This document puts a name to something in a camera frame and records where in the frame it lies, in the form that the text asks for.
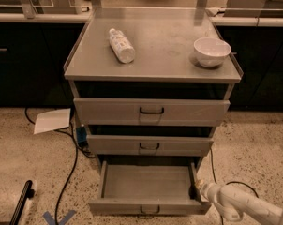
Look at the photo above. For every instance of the blue power box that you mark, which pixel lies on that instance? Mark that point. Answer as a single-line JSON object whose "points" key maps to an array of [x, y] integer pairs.
{"points": [[81, 134]]}

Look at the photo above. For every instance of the black bar object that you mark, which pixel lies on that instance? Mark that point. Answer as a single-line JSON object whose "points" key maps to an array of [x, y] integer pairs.
{"points": [[27, 193]]}

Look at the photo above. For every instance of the white paper sheet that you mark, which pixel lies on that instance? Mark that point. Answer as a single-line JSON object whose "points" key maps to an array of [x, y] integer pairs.
{"points": [[52, 120]]}

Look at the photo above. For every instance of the grey metal drawer cabinet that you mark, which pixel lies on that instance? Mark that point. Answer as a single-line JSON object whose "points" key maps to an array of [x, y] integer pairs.
{"points": [[165, 66]]}

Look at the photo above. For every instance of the grey bottom drawer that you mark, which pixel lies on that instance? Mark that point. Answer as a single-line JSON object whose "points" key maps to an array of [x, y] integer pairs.
{"points": [[149, 187]]}

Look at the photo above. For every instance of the white ceramic bowl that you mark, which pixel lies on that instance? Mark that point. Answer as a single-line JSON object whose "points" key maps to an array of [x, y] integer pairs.
{"points": [[211, 52]]}

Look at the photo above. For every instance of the clear plastic water bottle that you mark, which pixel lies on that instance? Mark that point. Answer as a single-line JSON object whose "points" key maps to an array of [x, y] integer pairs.
{"points": [[121, 46]]}

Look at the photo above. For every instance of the dark lab counter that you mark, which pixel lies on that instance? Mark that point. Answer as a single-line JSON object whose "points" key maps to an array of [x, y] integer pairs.
{"points": [[33, 57]]}

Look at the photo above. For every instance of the grey middle drawer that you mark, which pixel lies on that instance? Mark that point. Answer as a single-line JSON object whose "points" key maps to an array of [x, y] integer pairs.
{"points": [[148, 145]]}

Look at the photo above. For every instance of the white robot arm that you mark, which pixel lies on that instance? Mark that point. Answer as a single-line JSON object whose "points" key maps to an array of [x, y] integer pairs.
{"points": [[232, 203]]}

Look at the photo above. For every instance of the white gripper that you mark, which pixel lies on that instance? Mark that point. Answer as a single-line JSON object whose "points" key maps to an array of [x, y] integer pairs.
{"points": [[209, 190]]}

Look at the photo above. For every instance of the grey drawer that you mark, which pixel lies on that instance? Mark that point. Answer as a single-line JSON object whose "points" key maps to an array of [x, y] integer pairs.
{"points": [[149, 187], [148, 145], [150, 112]]}

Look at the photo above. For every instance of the grey top drawer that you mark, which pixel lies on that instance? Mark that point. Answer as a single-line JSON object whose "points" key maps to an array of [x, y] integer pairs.
{"points": [[150, 112]]}

